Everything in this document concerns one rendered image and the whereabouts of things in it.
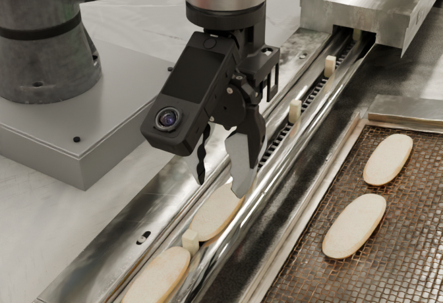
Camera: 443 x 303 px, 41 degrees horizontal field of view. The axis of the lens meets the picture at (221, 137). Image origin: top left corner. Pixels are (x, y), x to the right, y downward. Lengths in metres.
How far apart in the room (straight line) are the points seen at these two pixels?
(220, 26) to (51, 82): 0.35
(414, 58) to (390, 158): 0.42
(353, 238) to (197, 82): 0.20
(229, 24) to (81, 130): 0.31
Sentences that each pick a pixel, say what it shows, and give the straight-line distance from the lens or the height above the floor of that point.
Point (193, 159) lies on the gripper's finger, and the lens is 0.63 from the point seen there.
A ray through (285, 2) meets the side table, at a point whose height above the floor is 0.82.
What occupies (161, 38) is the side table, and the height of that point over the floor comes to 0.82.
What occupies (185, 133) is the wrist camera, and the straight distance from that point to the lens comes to 0.49.
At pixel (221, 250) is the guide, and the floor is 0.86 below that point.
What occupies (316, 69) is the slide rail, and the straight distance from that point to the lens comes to 0.93.
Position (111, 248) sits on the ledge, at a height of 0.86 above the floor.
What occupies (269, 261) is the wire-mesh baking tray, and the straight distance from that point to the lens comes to 0.55.
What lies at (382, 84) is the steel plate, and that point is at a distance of 0.97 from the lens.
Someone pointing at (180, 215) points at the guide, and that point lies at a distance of 0.65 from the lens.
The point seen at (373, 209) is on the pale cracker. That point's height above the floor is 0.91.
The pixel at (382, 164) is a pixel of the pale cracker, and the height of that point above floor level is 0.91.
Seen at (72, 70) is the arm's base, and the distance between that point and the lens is 0.82.
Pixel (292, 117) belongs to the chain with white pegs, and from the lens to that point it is 0.82.
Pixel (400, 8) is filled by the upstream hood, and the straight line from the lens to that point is 0.99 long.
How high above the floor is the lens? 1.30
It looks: 36 degrees down
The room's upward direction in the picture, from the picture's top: 1 degrees counter-clockwise
